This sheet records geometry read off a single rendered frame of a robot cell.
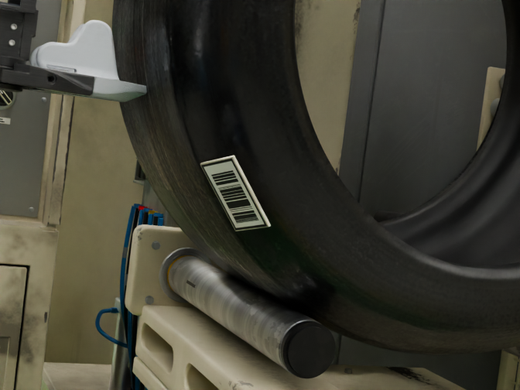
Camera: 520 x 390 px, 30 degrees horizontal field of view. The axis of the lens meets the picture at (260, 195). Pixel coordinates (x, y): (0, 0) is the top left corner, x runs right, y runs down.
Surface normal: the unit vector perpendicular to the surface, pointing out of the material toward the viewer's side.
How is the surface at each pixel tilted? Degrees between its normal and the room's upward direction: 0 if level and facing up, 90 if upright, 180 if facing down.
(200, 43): 98
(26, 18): 89
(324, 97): 90
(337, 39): 90
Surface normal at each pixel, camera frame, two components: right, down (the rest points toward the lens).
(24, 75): 0.15, 0.06
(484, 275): 0.32, 0.27
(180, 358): -0.93, -0.10
